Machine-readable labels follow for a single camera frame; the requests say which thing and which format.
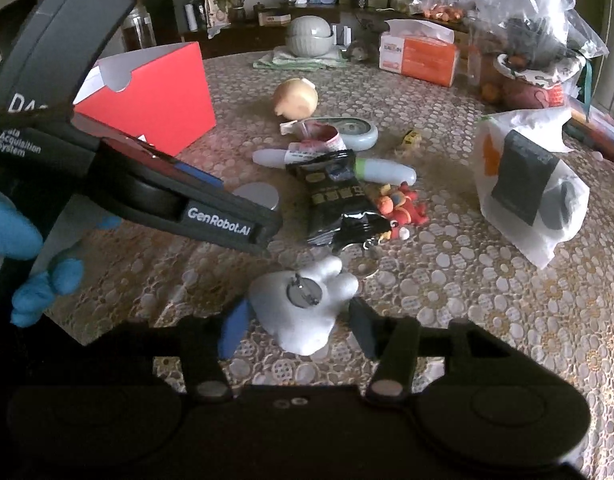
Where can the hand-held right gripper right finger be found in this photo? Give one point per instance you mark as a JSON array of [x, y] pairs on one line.
[[365, 332]]

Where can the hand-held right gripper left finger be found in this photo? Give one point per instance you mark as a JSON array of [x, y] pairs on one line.
[[234, 330]]

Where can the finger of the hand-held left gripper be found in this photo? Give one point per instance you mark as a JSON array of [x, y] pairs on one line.
[[227, 222], [197, 174]]

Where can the white glove-shaped toy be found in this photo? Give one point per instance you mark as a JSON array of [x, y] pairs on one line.
[[277, 285]]

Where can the red cardboard box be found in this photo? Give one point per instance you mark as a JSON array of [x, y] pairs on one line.
[[162, 105]]

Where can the white green glue tube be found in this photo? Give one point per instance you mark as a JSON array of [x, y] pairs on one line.
[[387, 171]]

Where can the white plastic bag with grey item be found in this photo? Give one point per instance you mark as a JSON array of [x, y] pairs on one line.
[[487, 195]]

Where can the person's left hand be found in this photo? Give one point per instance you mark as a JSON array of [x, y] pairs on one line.
[[17, 232]]

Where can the round silver disc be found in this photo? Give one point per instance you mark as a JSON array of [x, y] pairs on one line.
[[259, 194]]

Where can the glass jar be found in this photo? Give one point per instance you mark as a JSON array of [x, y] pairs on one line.
[[137, 30]]

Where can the black snack packet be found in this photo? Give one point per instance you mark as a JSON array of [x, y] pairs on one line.
[[332, 200]]

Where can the peach round toy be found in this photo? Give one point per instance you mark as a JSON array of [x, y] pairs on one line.
[[294, 97]]

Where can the dark wooden sideboard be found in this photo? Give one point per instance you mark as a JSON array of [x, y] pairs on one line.
[[237, 42]]

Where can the folded green cloth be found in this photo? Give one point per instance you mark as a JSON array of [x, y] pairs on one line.
[[297, 62]]

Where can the correction tape dispenser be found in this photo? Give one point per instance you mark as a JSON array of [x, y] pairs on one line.
[[358, 130]]

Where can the grey ceramic bowl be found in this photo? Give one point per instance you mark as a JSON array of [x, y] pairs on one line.
[[309, 26], [307, 46]]

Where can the small cardboard box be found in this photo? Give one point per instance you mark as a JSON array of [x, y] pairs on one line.
[[275, 18]]

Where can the white slotted rack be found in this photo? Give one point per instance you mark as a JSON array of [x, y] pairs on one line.
[[343, 35]]

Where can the crumpled clear plastic wrap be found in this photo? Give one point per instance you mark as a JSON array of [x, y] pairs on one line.
[[358, 52]]

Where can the orange white tissue box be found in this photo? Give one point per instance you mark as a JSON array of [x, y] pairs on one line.
[[427, 57]]

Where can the small orange fruit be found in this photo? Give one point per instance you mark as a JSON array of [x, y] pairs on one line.
[[490, 92]]

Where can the stack of colourful flat packets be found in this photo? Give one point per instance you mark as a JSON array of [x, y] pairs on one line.
[[602, 130]]

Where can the large clear plastic bag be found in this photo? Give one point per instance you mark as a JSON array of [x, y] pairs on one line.
[[527, 15]]

